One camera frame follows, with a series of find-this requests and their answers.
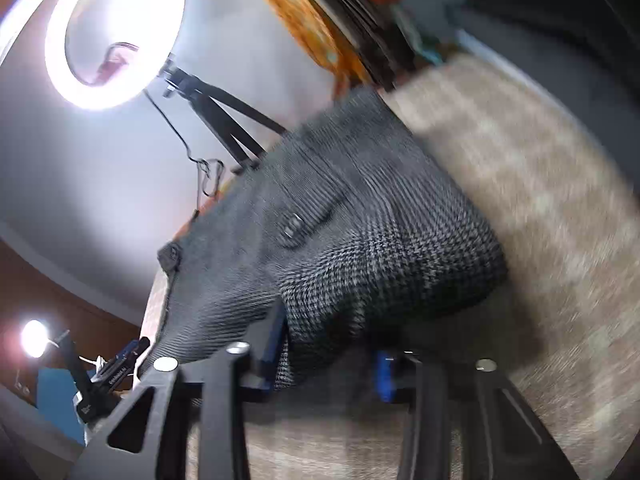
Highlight orange patterned cloth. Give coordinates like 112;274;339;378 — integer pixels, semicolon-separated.
267;0;372;100

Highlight beige checked bed sheet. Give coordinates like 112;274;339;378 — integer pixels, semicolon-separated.
247;55;639;479

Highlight black power cable with adapter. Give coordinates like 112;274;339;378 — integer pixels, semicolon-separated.
143;88;227;221

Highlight blue chair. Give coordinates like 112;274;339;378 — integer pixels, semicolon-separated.
36;367;85;446

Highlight grey checked pants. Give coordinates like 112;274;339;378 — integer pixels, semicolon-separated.
150;88;506;388

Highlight small white clip lamp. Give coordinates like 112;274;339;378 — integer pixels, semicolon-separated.
20;320;61;359

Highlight white ring light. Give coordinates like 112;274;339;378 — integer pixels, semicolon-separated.
44;0;186;112

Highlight black fabric pile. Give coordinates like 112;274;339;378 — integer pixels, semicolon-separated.
447;0;639;181

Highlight black tripod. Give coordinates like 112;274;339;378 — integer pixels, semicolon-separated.
158;56;286;174

